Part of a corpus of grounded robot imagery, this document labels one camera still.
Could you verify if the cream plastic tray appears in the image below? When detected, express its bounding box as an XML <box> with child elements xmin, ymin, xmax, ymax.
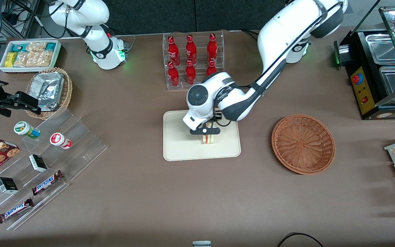
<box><xmin>163</xmin><ymin>110</ymin><xmax>241</xmax><ymax>162</ymax></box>

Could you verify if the small tan wicker basket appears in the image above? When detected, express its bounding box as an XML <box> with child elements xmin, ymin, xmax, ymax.
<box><xmin>25</xmin><ymin>67</ymin><xmax>73</xmax><ymax>120</ymax></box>

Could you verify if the round brown wicker basket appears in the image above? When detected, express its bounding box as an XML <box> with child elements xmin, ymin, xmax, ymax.
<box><xmin>272</xmin><ymin>114</ymin><xmax>336</xmax><ymax>175</ymax></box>

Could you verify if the green lid yogurt cup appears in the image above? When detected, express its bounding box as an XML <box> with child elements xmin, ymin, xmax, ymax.
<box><xmin>14</xmin><ymin>121</ymin><xmax>41</xmax><ymax>139</ymax></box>

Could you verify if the silver foil container stack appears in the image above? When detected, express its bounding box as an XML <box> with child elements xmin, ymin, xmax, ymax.
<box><xmin>31</xmin><ymin>72</ymin><xmax>64</xmax><ymax>111</ymax></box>

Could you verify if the white snack bin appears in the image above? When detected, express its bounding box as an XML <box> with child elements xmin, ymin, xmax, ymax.
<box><xmin>0</xmin><ymin>40</ymin><xmax>62</xmax><ymax>74</ymax></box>

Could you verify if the clear granola snack pack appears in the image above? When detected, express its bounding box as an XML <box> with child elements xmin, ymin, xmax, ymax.
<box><xmin>31</xmin><ymin>51</ymin><xmax>53</xmax><ymax>67</ymax></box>
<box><xmin>25</xmin><ymin>42</ymin><xmax>47</xmax><ymax>52</ymax></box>
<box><xmin>13</xmin><ymin>51</ymin><xmax>33</xmax><ymax>67</ymax></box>

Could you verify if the clear acrylic bottle rack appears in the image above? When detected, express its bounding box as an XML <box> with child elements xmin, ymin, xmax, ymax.
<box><xmin>163</xmin><ymin>31</ymin><xmax>225</xmax><ymax>91</ymax></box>

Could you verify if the red lid yogurt cup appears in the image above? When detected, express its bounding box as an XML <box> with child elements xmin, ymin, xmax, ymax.
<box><xmin>50</xmin><ymin>133</ymin><xmax>73</xmax><ymax>150</ymax></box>

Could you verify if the small black carton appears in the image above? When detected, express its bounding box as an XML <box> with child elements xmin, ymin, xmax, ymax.
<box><xmin>29</xmin><ymin>154</ymin><xmax>48</xmax><ymax>173</ymax></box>
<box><xmin>0</xmin><ymin>177</ymin><xmax>19</xmax><ymax>194</ymax></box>

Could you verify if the red cola bottle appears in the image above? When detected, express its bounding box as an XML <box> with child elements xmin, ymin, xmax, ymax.
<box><xmin>185</xmin><ymin>60</ymin><xmax>197</xmax><ymax>85</ymax></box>
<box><xmin>168</xmin><ymin>62</ymin><xmax>180</xmax><ymax>87</ymax></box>
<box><xmin>185</xmin><ymin>34</ymin><xmax>198</xmax><ymax>64</ymax></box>
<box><xmin>207</xmin><ymin>33</ymin><xmax>218</xmax><ymax>62</ymax></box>
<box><xmin>206</xmin><ymin>60</ymin><xmax>218</xmax><ymax>77</ymax></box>
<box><xmin>168</xmin><ymin>36</ymin><xmax>181</xmax><ymax>66</ymax></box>

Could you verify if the clear acrylic stepped display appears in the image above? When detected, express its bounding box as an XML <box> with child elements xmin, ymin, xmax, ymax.
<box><xmin>0</xmin><ymin>109</ymin><xmax>108</xmax><ymax>231</ymax></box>

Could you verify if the brown snickers bar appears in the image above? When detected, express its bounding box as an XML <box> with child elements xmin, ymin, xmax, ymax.
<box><xmin>32</xmin><ymin>170</ymin><xmax>64</xmax><ymax>196</ymax></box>
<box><xmin>0</xmin><ymin>198</ymin><xmax>34</xmax><ymax>224</ymax></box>

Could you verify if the black food warmer display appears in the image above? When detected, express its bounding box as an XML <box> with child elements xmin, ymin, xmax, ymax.
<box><xmin>334</xmin><ymin>5</ymin><xmax>395</xmax><ymax>120</ymax></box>

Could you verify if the black loose cable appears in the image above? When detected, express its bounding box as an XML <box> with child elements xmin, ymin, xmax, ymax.
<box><xmin>33</xmin><ymin>12</ymin><xmax>68</xmax><ymax>39</ymax></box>

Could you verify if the grey metal frame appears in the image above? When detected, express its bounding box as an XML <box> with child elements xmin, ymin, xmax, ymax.
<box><xmin>0</xmin><ymin>0</ymin><xmax>41</xmax><ymax>42</ymax></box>

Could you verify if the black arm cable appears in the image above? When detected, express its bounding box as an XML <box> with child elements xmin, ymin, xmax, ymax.
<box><xmin>218</xmin><ymin>2</ymin><xmax>344</xmax><ymax>122</ymax></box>

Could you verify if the black table edge cable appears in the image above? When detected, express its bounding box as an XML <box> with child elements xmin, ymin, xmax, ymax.
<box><xmin>276</xmin><ymin>232</ymin><xmax>325</xmax><ymax>247</ymax></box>

